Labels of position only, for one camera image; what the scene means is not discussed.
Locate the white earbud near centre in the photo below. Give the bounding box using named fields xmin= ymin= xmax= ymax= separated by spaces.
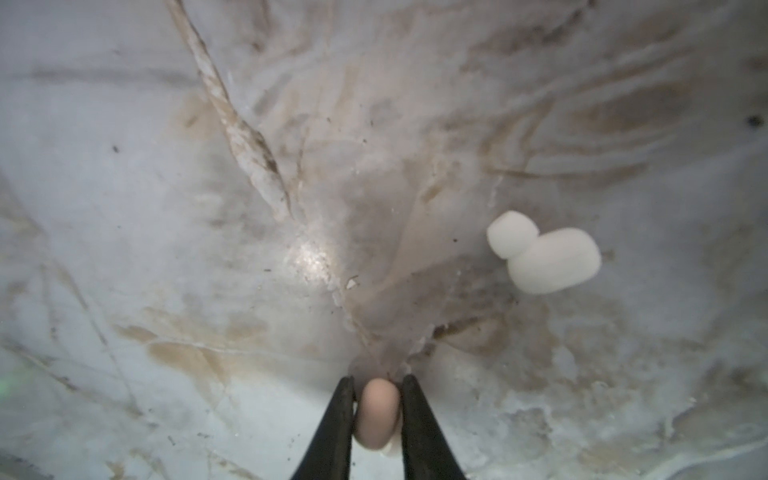
xmin=486 ymin=211 xmax=602 ymax=295

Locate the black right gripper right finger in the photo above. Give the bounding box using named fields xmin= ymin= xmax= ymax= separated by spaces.
xmin=400 ymin=374 xmax=466 ymax=480

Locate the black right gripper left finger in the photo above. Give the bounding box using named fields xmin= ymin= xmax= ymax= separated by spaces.
xmin=291 ymin=376 xmax=355 ymax=480

